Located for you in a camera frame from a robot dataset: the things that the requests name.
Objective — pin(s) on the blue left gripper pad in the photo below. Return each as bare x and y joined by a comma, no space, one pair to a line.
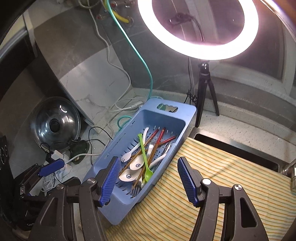
51,168

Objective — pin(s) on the white ceramic spoon with logo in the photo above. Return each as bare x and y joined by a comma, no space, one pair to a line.
129,175

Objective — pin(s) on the black tripod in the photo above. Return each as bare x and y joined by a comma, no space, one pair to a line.
204,82

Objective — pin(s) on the white power strip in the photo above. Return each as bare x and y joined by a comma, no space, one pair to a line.
62,158

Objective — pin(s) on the white plastic spoon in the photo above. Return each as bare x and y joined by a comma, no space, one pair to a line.
141,181

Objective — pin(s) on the steel faucet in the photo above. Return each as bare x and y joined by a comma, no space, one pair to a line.
289,171

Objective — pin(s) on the green plastic spoon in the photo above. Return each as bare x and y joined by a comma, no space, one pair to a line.
148,173

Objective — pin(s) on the ring light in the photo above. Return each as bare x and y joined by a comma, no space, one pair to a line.
201,50

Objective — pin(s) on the blue plastic drainer basket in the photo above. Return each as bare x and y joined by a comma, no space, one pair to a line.
144,147

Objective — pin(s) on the red-tipped wooden chopstick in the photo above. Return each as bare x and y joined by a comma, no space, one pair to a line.
161,143
139,152
152,154

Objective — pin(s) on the yellow striped cloth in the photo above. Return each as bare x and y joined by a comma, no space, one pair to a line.
166,214

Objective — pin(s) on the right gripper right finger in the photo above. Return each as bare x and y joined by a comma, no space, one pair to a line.
191,180

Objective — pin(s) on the white plastic spork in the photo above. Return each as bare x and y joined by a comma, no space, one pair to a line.
128,155

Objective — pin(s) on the steel pot lid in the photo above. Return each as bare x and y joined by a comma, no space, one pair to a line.
55,123

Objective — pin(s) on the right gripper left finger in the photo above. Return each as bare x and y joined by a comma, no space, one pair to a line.
105,182

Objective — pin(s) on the webcam in ring light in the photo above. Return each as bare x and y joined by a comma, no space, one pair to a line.
179,19

